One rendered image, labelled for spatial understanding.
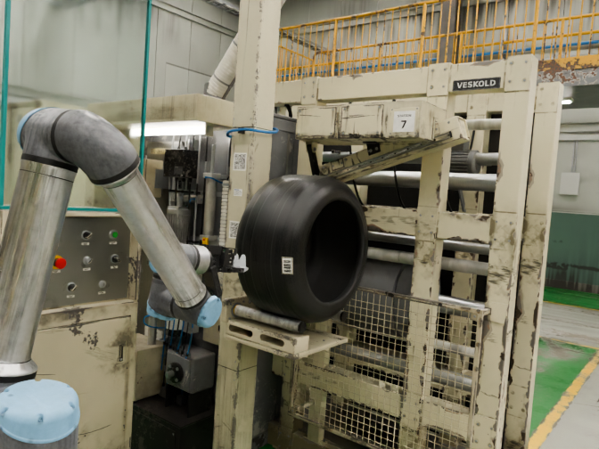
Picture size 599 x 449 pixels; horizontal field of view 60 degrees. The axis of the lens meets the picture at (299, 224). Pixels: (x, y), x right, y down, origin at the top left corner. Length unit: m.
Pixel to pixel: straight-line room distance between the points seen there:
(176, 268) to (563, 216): 9.77
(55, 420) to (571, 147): 10.33
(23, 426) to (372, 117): 1.61
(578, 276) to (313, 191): 9.12
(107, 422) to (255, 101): 1.44
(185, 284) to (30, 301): 0.36
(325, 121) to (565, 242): 8.78
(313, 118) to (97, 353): 1.32
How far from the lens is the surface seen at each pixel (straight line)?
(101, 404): 2.32
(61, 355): 2.16
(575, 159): 10.80
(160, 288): 1.53
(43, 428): 1.13
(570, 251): 10.72
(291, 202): 1.83
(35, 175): 1.23
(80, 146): 1.15
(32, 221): 1.22
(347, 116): 2.21
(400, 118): 2.08
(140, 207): 1.21
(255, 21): 2.29
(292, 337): 1.94
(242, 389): 2.35
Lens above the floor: 1.39
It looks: 3 degrees down
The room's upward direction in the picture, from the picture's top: 4 degrees clockwise
